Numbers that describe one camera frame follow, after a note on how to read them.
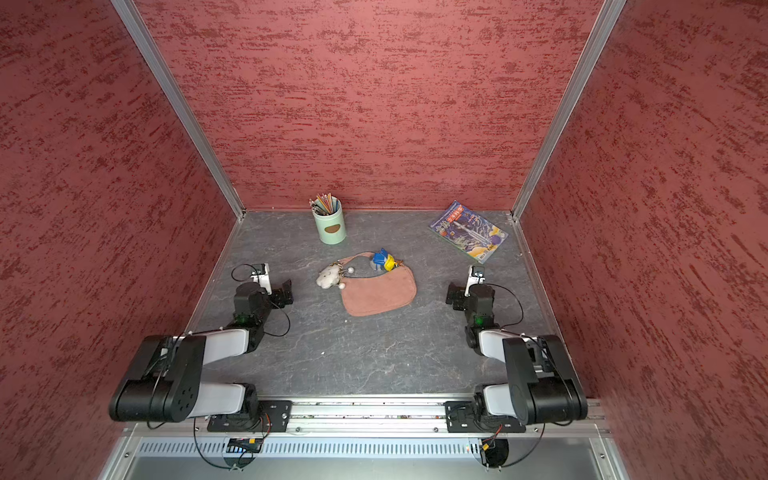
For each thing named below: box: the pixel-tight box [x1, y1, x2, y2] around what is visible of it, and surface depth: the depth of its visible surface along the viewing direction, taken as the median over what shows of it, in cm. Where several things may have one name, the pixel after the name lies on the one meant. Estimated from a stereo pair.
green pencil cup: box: [312, 197, 347, 245], surface depth 106 cm
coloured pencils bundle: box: [308, 192, 339, 216], surface depth 107 cm
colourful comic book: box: [428, 200, 509, 265], surface depth 116 cm
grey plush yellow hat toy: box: [372, 248, 398, 272], surface depth 102 cm
